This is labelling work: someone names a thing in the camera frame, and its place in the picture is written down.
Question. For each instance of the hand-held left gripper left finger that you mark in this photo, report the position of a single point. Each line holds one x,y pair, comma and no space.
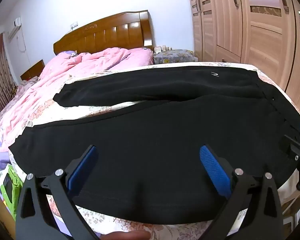
81,170

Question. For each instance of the nightstand with floral cover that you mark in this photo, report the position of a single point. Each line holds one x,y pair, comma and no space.
173,57

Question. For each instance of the white air conditioner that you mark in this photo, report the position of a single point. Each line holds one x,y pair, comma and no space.
14,28

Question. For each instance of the green bag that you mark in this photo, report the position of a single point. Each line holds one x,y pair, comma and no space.
13,185

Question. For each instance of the wooden wardrobe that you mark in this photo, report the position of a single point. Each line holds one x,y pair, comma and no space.
252,30

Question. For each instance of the black pants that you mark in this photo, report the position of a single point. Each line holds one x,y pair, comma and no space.
150,140

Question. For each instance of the floral blanket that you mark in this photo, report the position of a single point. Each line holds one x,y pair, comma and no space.
120,225

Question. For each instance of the wooden bed headboard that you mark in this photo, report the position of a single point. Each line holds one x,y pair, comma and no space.
107,32

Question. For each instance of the white wall socket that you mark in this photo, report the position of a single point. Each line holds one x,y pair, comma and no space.
74,25

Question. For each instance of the pink quilt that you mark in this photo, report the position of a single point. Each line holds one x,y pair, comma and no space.
72,67

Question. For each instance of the red patterned curtain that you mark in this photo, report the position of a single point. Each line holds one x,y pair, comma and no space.
0,75

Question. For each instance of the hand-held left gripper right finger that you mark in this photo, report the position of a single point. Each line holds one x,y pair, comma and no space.
215,170

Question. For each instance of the small wooden nightstand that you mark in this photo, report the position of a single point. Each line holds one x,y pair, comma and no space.
33,70

